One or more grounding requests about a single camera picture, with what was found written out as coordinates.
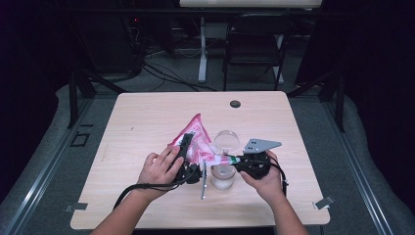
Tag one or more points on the black floor tape strip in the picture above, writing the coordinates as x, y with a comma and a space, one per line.
86, 125

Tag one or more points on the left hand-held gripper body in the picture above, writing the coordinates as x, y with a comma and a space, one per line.
191, 174

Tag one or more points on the dark curtain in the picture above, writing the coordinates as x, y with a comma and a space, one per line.
381, 81
29, 81

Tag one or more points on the red and white plastic bag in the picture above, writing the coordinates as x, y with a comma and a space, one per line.
195, 130

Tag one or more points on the grey tape piece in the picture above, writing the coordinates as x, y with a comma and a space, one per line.
76, 206
323, 202

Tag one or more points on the black floor tape square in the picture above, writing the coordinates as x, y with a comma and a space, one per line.
72, 139

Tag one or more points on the black equipment cabinet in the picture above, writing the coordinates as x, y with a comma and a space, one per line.
107, 45

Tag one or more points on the aluminium floor rail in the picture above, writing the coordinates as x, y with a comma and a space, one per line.
42, 182
359, 176

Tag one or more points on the black metal stand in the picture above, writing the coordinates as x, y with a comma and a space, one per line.
72, 98
340, 104

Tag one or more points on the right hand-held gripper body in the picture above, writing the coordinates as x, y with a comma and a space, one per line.
257, 163

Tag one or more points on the person's left hand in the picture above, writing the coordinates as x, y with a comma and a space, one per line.
158, 173

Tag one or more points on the clear glass jar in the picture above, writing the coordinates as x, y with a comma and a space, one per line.
223, 181

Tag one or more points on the black folding chair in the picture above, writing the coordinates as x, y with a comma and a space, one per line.
254, 39

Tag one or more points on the person's right hand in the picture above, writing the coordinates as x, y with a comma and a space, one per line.
267, 186

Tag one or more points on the white desk leg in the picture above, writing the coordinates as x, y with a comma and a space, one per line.
202, 49

